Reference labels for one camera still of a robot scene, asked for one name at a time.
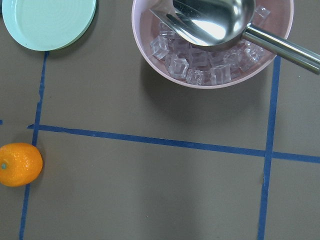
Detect orange fruit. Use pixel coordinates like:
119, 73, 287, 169
0, 142, 43, 187

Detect mint green plate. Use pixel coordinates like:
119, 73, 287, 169
1, 0, 97, 51

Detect clear plastic ice cubes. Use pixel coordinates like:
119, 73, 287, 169
149, 21, 268, 87

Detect pink bowl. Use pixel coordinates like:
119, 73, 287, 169
131, 0, 295, 89

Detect metal ice scoop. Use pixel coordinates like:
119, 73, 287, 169
150, 0, 320, 75

